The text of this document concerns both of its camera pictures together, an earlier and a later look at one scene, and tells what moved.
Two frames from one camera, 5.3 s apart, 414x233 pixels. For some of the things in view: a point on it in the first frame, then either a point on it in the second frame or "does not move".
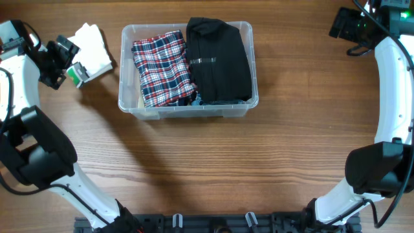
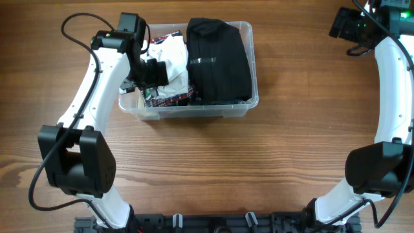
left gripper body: [61, 57] -> [149, 74]
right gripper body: [350, 21] does not move
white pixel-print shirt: [92, 59] -> [172, 50]
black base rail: [269, 222] does not move
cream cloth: [141, 104] does not move
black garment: [218, 63] does not move
